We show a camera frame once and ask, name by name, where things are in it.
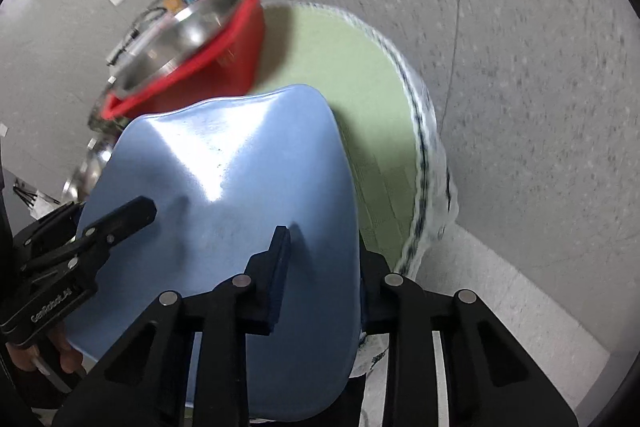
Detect large stainless steel bowl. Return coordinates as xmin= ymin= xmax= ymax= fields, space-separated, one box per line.
xmin=110 ymin=0 xmax=245 ymax=100

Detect black cables on counter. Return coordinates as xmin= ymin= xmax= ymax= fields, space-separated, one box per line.
xmin=105 ymin=5 xmax=170 ymax=67

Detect orange bottle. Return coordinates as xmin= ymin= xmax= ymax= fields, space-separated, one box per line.
xmin=162 ymin=0 xmax=184 ymax=14

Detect green round tablecloth with lace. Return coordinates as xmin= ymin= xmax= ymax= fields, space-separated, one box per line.
xmin=253 ymin=2 xmax=459 ymax=280

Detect red plastic basin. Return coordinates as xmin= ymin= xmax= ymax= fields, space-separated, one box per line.
xmin=102 ymin=0 xmax=265 ymax=119

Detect medium stainless steel bowl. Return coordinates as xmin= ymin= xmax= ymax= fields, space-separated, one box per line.
xmin=61 ymin=134 xmax=116 ymax=202

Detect person's left hand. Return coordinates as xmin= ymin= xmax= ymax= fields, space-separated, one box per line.
xmin=6 ymin=323 xmax=84 ymax=374

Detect small stainless steel bowl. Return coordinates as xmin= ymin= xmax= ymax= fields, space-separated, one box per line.
xmin=88 ymin=76 xmax=128 ymax=136

